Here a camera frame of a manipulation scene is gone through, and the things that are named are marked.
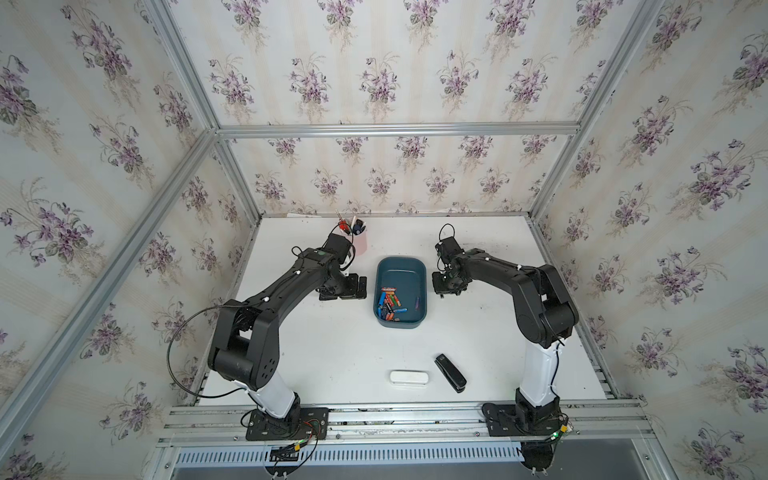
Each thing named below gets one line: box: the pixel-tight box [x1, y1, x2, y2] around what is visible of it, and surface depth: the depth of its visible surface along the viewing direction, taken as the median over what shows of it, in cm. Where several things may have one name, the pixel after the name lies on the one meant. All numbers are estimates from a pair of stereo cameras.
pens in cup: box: [339, 216, 367, 236], surface depth 106 cm
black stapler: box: [434, 353, 467, 393], surface depth 80 cm
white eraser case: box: [390, 370, 429, 385], surface depth 80 cm
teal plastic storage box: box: [374, 256, 427, 329], surface depth 97 cm
